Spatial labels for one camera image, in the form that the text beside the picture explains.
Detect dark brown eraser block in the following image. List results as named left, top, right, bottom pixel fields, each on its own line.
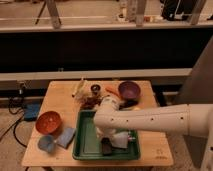
left=101, top=138, right=112, bottom=155

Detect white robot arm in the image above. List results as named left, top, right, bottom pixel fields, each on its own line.
left=94, top=96, right=213, bottom=171

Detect green plastic tray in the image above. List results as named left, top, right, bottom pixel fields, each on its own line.
left=73, top=110, right=140, bottom=160

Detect grey folded cloth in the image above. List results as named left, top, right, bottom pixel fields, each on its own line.
left=111, top=131, right=128, bottom=149

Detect small silver green tool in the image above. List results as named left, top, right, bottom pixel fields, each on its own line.
left=128, top=131, right=136, bottom=142

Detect blue sponge cloth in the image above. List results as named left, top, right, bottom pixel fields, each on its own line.
left=56, top=127, right=76, bottom=149

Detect orange carrot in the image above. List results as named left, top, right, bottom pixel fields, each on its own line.
left=105, top=87, right=120, bottom=97

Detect small dark metal cup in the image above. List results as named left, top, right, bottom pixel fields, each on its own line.
left=91, top=84, right=101, bottom=96

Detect purple bowl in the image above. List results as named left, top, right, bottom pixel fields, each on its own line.
left=118, top=81, right=141, bottom=100

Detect wooden table top board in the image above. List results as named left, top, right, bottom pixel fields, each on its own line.
left=22, top=81, right=173, bottom=168

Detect orange red bowl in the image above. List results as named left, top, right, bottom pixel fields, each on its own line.
left=35, top=111, right=62, bottom=135

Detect yellow banana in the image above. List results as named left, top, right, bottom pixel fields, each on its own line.
left=72, top=78, right=86, bottom=98

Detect blue plastic cup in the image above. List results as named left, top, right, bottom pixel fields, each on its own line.
left=38, top=135, right=55, bottom=153

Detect blue power box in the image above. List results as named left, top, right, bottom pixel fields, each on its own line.
left=24, top=103, right=41, bottom=121

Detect black cables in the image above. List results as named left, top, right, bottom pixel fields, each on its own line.
left=0, top=87, right=28, bottom=149

